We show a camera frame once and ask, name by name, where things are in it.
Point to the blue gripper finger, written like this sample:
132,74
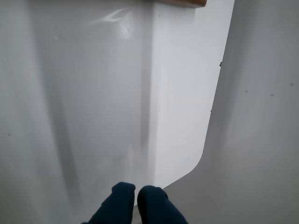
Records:
156,207
116,205

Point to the wooden chessboard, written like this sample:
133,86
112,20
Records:
182,2

